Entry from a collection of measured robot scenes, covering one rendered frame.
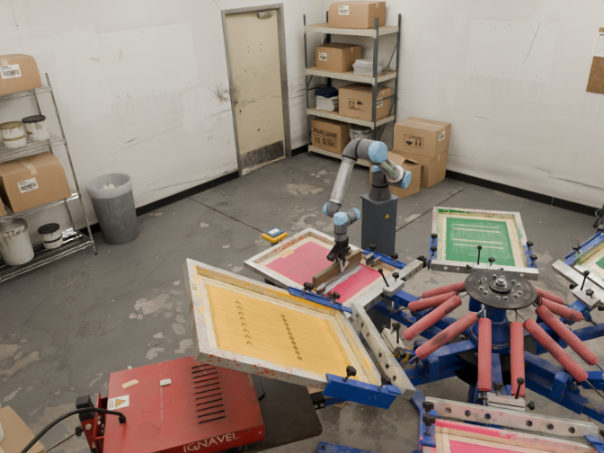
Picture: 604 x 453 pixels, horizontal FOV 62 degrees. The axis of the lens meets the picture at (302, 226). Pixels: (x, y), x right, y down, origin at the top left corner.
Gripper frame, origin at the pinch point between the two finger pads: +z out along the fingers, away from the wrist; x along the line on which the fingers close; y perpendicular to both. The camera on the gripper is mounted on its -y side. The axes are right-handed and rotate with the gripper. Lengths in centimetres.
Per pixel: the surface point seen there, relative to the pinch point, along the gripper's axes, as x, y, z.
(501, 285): -95, -2, -33
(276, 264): 37.8, -14.8, 5.0
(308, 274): 14.9, -9.7, 4.9
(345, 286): -9.3, -4.6, 5.0
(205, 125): 359, 162, 17
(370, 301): -35.4, -15.4, -3.1
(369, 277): -14.1, 11.7, 5.0
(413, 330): -70, -30, -13
